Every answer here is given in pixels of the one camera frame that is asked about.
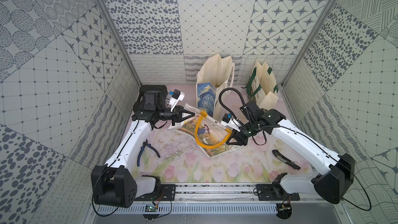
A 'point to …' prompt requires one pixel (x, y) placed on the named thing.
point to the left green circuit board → (151, 208)
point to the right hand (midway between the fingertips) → (231, 141)
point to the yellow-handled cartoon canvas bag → (211, 136)
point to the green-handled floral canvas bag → (262, 87)
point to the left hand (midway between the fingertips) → (196, 116)
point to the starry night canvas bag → (216, 74)
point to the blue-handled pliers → (141, 151)
